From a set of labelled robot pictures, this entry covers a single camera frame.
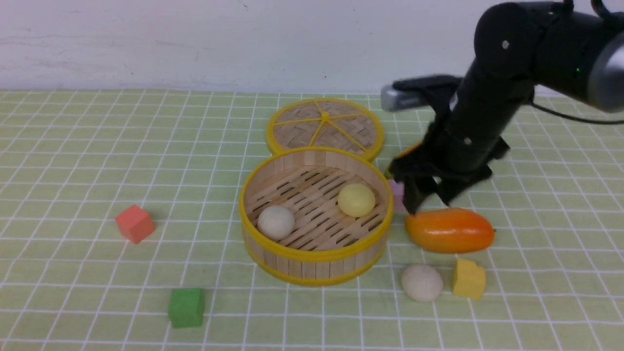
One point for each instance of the bamboo steamer tray yellow rim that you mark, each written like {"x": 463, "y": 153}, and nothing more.
{"x": 326, "y": 247}

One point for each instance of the yellow toy banana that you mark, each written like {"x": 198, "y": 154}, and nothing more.
{"x": 387, "y": 172}

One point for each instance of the red cube block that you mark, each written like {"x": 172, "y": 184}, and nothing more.
{"x": 135, "y": 224}

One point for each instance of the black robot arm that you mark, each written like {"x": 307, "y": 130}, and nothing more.
{"x": 518, "y": 46}

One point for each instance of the green checkered tablecloth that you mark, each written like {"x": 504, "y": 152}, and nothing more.
{"x": 71, "y": 161}

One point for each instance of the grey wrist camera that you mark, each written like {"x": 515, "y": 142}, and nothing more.
{"x": 433, "y": 90}

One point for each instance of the woven bamboo steamer lid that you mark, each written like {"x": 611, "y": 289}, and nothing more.
{"x": 326, "y": 122}

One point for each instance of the green cube block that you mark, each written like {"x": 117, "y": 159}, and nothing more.
{"x": 186, "y": 308}

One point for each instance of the yellow cube block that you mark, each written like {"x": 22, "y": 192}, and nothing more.
{"x": 469, "y": 279}

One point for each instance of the pink cube block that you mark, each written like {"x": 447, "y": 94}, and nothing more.
{"x": 397, "y": 189}

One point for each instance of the pale yellow bun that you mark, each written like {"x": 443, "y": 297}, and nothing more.
{"x": 356, "y": 200}

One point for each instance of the orange toy mango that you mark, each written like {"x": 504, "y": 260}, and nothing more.
{"x": 450, "y": 231}

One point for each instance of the white bun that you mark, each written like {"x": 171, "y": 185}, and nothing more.
{"x": 422, "y": 283}
{"x": 276, "y": 222}

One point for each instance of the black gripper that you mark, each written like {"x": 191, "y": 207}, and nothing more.
{"x": 452, "y": 158}

